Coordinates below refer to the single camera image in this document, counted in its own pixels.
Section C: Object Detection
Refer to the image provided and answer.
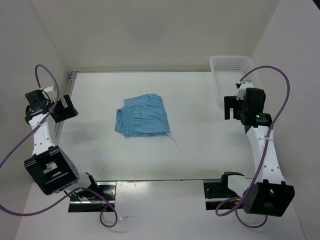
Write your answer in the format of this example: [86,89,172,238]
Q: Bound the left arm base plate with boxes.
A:
[68,181,117,213]

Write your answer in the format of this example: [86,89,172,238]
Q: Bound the purple cable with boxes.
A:
[0,64,118,228]
[215,65,291,228]

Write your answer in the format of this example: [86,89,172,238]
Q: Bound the white plastic basket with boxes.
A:
[209,55,255,107]

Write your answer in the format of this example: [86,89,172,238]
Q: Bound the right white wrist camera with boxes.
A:
[236,80,254,100]

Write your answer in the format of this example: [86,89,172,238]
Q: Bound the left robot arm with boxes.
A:
[24,85,100,200]

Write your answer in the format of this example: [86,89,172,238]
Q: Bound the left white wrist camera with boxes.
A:
[41,85,57,102]

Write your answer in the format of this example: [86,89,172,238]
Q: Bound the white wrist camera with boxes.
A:
[236,80,254,100]
[41,85,57,102]

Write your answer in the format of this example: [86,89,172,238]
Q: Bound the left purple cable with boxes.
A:
[0,64,118,228]

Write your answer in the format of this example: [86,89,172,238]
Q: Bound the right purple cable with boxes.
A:
[215,65,291,228]

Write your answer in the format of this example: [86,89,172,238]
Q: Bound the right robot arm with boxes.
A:
[219,87,295,217]

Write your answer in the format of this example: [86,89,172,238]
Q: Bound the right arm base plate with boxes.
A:
[203,179,238,211]

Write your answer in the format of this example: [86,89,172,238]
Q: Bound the light blue shorts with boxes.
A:
[114,93,182,151]

